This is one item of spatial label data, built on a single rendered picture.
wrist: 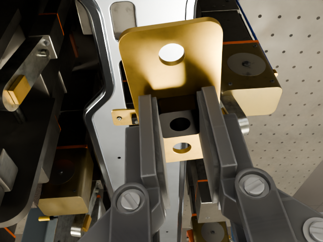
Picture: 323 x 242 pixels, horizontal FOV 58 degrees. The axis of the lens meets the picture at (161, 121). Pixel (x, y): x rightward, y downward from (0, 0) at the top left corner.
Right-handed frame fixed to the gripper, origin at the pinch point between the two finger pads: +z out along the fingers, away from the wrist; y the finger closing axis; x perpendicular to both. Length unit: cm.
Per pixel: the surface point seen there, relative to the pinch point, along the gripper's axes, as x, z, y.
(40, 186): -36.3, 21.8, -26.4
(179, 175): -49, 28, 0
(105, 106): -24.2, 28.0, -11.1
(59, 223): -54, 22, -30
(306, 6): -29, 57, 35
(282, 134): -78, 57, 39
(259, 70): -20.2, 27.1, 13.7
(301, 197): -285, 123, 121
